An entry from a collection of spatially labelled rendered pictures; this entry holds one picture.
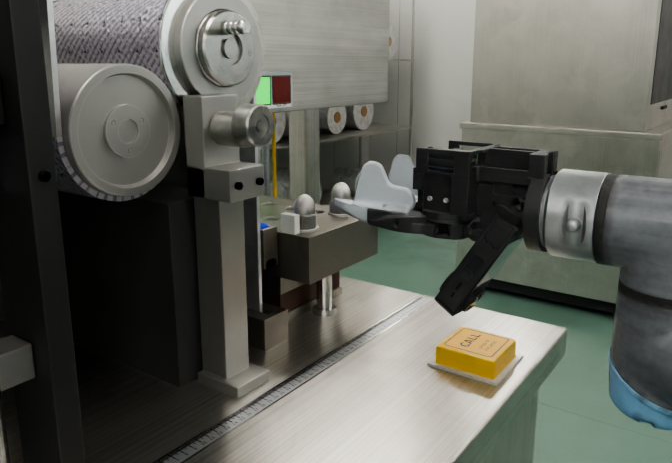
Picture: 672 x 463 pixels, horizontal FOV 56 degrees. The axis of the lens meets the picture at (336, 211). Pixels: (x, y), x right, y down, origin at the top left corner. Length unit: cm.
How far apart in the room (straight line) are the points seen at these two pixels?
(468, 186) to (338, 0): 92
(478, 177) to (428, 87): 503
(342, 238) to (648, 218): 42
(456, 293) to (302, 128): 106
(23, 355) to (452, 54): 519
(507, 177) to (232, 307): 31
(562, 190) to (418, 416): 26
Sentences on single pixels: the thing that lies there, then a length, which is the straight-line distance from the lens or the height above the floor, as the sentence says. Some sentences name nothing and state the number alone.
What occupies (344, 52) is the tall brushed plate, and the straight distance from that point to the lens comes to 144.
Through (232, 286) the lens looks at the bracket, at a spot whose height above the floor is 101.
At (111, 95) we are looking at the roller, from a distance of 60.
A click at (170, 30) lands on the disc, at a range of 65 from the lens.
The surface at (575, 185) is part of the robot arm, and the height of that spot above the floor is 114.
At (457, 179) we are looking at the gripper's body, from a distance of 56.
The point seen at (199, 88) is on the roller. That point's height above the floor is 121.
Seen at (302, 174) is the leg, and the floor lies 96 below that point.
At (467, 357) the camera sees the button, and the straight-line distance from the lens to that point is 73.
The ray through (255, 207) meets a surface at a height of 107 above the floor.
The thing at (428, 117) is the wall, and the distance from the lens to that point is 561.
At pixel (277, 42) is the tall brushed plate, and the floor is 127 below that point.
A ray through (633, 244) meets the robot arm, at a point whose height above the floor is 110.
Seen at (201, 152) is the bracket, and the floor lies 115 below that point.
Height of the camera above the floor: 124
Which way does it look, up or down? 13 degrees down
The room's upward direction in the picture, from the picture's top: straight up
